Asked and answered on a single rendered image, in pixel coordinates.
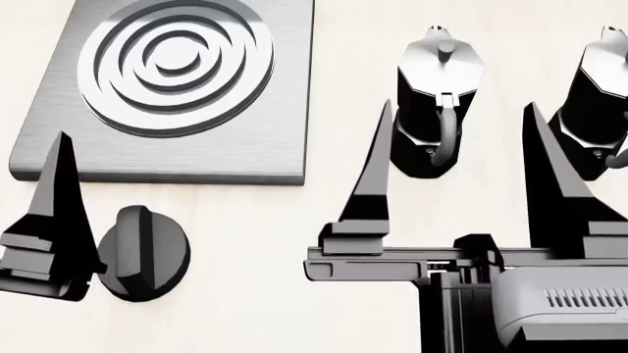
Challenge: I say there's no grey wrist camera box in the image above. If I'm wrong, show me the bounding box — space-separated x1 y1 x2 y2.
492 267 628 353

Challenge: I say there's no black silver moka pot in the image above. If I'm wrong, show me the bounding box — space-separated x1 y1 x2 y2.
389 25 480 180
547 25 628 182

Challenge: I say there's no black round stove knob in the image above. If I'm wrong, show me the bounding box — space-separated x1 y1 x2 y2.
96 204 192 303

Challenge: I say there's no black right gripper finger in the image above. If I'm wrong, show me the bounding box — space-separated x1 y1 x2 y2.
521 101 628 259
317 97 394 257

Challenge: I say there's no silver spiral burner coil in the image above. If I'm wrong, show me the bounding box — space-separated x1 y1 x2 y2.
77 0 276 135

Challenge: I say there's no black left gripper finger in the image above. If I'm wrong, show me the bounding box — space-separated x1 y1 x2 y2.
0 129 96 284

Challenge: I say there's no silver square stove plate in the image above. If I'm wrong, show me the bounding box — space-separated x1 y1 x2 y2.
8 0 316 188

